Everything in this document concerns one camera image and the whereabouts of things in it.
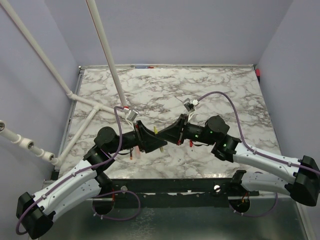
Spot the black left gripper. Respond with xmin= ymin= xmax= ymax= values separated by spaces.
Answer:
xmin=108 ymin=120 xmax=168 ymax=155

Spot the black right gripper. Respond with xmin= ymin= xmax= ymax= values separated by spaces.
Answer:
xmin=155 ymin=114 xmax=216 ymax=146

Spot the yellow highlighter pen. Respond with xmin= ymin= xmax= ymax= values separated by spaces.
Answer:
xmin=153 ymin=126 xmax=165 ymax=153

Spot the pink pencil-shaped marker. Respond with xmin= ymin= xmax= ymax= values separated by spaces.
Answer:
xmin=135 ymin=146 xmax=141 ymax=159

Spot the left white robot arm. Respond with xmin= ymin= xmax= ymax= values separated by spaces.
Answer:
xmin=16 ymin=121 xmax=167 ymax=240

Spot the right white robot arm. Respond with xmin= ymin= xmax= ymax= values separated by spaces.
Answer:
xmin=157 ymin=114 xmax=320 ymax=207

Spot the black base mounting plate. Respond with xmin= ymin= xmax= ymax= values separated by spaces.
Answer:
xmin=82 ymin=176 xmax=261 ymax=208

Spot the blue red marker at edge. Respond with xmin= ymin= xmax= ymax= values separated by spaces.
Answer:
xmin=134 ymin=65 xmax=155 ymax=69

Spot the red black clamp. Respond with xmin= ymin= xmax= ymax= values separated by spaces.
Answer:
xmin=255 ymin=68 xmax=261 ymax=83

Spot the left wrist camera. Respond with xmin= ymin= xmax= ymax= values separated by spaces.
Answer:
xmin=123 ymin=106 xmax=139 ymax=128

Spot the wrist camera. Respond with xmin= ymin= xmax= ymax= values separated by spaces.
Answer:
xmin=183 ymin=98 xmax=199 ymax=122
xmin=123 ymin=106 xmax=139 ymax=128

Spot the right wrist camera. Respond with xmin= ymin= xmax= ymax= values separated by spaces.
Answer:
xmin=183 ymin=98 xmax=199 ymax=122

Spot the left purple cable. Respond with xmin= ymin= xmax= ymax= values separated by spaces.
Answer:
xmin=15 ymin=106 xmax=141 ymax=236

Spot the purple cable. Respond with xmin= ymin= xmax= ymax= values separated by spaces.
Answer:
xmin=193 ymin=91 xmax=320 ymax=217
xmin=15 ymin=106 xmax=141 ymax=236

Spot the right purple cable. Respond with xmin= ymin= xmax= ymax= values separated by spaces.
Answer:
xmin=193 ymin=91 xmax=320 ymax=217

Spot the white PVC pipe frame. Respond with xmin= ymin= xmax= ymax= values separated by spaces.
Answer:
xmin=0 ymin=0 xmax=133 ymax=167

